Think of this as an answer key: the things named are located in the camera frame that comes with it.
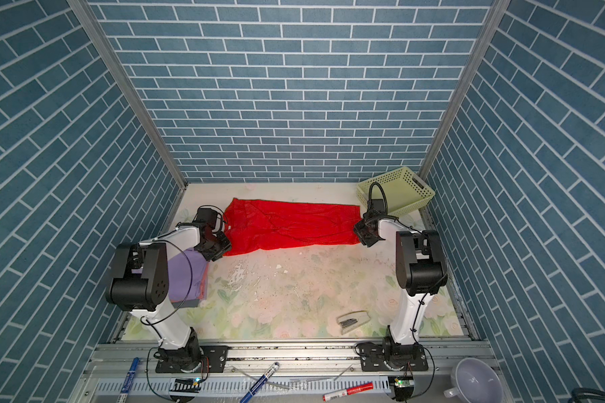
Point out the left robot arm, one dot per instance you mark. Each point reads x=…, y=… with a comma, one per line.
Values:
x=155, y=278

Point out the aluminium frame rail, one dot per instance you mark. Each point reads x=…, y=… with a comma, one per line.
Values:
x=308, y=370

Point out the red marker pen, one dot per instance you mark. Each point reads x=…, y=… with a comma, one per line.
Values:
x=348, y=392

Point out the blue marker pen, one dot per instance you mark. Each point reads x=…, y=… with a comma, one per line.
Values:
x=128, y=382
x=259, y=383

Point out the folded purple t-shirt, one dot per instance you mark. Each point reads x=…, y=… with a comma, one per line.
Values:
x=188, y=274

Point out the left aluminium corner post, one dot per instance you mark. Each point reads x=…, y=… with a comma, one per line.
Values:
x=96, y=34

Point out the aluminium corner post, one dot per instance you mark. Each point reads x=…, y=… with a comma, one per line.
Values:
x=479, y=49
x=96, y=34

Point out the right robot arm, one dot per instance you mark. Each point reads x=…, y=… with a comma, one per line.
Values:
x=420, y=272

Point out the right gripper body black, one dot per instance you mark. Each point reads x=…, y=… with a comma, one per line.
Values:
x=362, y=232

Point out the pale green plastic basket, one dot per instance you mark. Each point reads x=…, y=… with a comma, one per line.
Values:
x=405, y=191

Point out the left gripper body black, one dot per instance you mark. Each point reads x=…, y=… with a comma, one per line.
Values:
x=218, y=244

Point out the grey stapler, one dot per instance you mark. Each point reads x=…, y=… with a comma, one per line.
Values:
x=352, y=321

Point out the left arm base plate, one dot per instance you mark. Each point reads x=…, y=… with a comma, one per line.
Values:
x=191, y=360

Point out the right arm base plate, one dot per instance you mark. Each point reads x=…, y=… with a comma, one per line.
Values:
x=391, y=357

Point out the right aluminium corner post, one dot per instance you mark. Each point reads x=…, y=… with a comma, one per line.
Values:
x=479, y=49

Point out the red t-shirt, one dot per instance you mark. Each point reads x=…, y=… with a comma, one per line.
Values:
x=253, y=225

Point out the blue marker pen left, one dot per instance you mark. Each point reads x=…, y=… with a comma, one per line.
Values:
x=128, y=382

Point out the blue marker pen centre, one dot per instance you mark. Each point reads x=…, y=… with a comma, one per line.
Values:
x=259, y=383

